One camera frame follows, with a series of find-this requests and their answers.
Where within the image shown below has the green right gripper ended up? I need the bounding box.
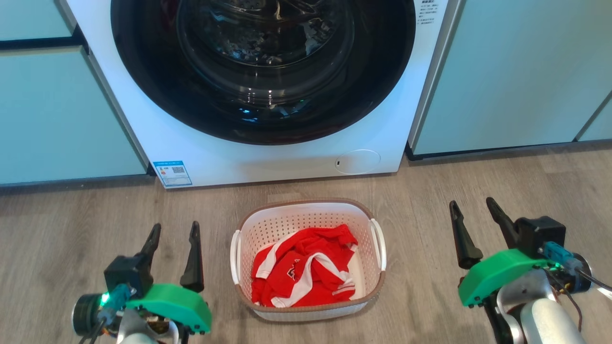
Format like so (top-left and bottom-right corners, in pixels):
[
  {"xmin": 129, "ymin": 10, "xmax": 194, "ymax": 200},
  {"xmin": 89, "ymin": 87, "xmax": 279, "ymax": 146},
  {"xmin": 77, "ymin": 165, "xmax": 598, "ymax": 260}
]
[{"xmin": 449, "ymin": 197, "xmax": 550, "ymax": 308}]

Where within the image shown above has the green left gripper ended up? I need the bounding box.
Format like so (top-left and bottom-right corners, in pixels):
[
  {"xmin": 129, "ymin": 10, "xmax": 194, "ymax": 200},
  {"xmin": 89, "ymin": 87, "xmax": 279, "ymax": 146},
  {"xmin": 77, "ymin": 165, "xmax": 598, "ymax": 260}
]
[{"xmin": 125, "ymin": 221, "xmax": 212, "ymax": 334}]

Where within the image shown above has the white perforated laundry basket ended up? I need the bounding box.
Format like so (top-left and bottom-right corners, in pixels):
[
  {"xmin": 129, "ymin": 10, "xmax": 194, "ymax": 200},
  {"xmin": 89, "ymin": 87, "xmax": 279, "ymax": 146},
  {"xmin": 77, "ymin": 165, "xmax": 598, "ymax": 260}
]
[{"xmin": 230, "ymin": 198, "xmax": 387, "ymax": 322}]

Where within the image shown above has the blue energy label sticker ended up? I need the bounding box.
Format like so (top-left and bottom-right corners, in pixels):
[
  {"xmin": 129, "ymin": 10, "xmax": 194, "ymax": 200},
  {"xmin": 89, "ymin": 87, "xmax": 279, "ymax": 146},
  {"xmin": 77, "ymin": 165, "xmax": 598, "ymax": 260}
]
[{"xmin": 153, "ymin": 161, "xmax": 193, "ymax": 187}]

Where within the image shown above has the red and white garment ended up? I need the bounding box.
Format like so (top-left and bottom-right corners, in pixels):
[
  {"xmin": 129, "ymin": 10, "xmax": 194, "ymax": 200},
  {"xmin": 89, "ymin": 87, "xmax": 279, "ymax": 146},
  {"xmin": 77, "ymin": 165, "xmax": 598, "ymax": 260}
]
[{"xmin": 251, "ymin": 224, "xmax": 359, "ymax": 308}]

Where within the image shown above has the white front-load washing machine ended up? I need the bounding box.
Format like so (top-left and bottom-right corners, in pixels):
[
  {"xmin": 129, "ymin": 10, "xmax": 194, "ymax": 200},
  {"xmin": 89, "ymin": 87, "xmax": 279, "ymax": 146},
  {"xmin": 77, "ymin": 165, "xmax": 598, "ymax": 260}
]
[{"xmin": 65, "ymin": 0, "xmax": 452, "ymax": 190}]

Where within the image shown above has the round white filter cover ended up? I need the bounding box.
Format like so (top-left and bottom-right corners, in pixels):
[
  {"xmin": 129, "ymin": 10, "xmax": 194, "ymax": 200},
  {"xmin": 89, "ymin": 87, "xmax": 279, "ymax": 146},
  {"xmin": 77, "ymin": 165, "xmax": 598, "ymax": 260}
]
[{"xmin": 334, "ymin": 149, "xmax": 382, "ymax": 175}]

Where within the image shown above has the pale green cabinet door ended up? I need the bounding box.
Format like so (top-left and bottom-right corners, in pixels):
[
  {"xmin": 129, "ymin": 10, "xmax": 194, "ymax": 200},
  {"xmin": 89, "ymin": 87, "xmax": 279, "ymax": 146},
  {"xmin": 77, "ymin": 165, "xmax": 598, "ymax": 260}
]
[
  {"xmin": 575, "ymin": 93, "xmax": 612, "ymax": 142},
  {"xmin": 409, "ymin": 0, "xmax": 612, "ymax": 157},
  {"xmin": 0, "ymin": 0, "xmax": 78, "ymax": 42},
  {"xmin": 0, "ymin": 47, "xmax": 150, "ymax": 186}
]

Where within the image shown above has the dark round glass washer door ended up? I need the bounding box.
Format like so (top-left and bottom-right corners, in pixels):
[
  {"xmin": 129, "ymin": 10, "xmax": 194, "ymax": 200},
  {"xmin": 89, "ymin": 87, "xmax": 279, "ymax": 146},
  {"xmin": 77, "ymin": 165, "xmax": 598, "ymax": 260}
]
[{"xmin": 110, "ymin": 0, "xmax": 416, "ymax": 146}]

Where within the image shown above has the small text sticker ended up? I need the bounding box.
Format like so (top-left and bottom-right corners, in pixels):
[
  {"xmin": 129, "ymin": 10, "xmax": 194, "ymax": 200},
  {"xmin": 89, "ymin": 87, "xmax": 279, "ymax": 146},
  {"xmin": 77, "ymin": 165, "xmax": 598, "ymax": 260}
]
[{"xmin": 420, "ymin": 0, "xmax": 439, "ymax": 25}]

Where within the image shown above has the thin black cable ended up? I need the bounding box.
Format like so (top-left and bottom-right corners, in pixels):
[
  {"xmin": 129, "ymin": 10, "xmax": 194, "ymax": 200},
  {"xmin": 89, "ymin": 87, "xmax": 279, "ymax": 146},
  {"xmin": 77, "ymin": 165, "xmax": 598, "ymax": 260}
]
[
  {"xmin": 544, "ymin": 268, "xmax": 612, "ymax": 333},
  {"xmin": 90, "ymin": 311, "xmax": 113, "ymax": 344}
]

